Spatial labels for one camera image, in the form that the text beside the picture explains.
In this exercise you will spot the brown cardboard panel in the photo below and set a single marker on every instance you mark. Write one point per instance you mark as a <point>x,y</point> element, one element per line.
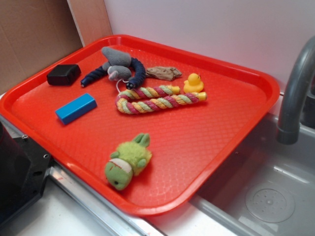
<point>37,33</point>

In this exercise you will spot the grey plush mouse toy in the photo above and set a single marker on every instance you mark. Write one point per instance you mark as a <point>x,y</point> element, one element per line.
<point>117,65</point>

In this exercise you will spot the green plush turtle toy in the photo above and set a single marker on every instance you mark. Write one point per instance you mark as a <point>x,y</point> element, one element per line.
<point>128,161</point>

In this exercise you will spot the black rectangular box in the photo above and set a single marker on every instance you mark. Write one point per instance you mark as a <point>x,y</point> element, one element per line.
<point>63,75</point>

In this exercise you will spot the grey plastic toy sink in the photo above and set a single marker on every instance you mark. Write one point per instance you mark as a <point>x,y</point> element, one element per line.
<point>263,188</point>

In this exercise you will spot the multicolour braided rope toy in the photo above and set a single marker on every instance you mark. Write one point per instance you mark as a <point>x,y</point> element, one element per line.
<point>147,100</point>

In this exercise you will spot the blue rectangular block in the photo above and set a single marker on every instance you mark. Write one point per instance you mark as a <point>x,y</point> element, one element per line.
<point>76,108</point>

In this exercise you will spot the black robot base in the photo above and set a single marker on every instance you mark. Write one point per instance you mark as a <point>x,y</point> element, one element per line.
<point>24,167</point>

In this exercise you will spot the red plastic tray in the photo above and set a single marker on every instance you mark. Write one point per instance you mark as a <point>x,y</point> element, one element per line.
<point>188,143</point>

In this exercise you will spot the brown crumpled cloth piece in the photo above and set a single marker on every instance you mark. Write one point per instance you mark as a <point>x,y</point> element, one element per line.
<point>163,73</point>

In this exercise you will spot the grey plastic faucet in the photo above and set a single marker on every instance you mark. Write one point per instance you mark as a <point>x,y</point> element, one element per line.
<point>298,104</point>

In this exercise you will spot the yellow rubber duck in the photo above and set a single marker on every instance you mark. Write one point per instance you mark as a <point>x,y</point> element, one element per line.
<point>193,83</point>

